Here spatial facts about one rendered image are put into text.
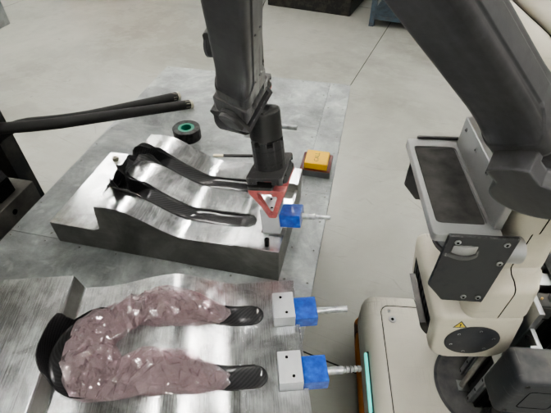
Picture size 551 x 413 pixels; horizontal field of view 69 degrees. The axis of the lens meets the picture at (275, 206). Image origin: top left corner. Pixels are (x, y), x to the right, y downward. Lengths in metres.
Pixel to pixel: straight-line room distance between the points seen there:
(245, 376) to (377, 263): 1.34
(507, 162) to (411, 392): 1.02
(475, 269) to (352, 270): 1.23
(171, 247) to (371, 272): 1.21
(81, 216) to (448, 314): 0.78
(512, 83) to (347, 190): 1.95
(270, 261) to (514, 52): 0.57
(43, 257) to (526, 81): 0.91
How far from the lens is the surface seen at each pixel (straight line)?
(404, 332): 1.43
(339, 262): 1.91
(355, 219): 2.12
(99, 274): 0.92
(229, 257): 0.82
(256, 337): 0.71
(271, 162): 0.70
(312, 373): 0.67
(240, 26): 0.44
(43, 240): 1.04
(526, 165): 0.41
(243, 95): 0.57
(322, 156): 1.08
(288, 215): 0.76
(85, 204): 0.99
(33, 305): 0.78
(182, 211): 0.87
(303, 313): 0.72
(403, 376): 1.36
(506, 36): 0.35
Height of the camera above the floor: 1.48
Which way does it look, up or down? 44 degrees down
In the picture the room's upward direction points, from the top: straight up
